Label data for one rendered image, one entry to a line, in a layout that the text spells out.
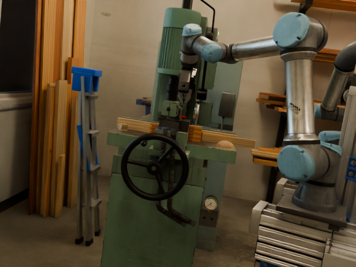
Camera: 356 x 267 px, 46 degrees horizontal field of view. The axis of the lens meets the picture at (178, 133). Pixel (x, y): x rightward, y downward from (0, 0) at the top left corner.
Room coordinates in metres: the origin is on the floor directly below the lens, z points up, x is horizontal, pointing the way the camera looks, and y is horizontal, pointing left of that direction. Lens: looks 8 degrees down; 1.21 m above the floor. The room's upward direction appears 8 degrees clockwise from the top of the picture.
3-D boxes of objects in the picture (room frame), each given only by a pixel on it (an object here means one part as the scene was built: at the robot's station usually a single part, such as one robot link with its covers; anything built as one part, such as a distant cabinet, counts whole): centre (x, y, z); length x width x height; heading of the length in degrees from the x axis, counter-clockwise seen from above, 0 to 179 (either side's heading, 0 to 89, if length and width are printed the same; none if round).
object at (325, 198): (1.43, -0.51, 0.87); 0.15 x 0.15 x 0.10
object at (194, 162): (1.99, 0.06, 0.82); 0.40 x 0.21 x 0.04; 86
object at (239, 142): (2.04, -0.10, 0.92); 0.55 x 0.02 x 0.04; 86
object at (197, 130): (1.97, -0.01, 0.94); 0.20 x 0.02 x 0.08; 86
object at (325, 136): (1.89, -0.70, 0.98); 0.13 x 0.12 x 0.14; 82
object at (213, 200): (1.82, -0.19, 0.65); 0.06 x 0.04 x 0.08; 86
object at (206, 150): (1.94, 0.02, 0.87); 0.61 x 0.30 x 0.06; 86
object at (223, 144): (1.94, -0.23, 0.91); 0.12 x 0.09 x 0.03; 176
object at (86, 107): (2.76, 0.60, 0.58); 0.27 x 0.25 x 1.16; 84
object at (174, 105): (2.07, 0.05, 1.03); 0.14 x 0.07 x 0.09; 176
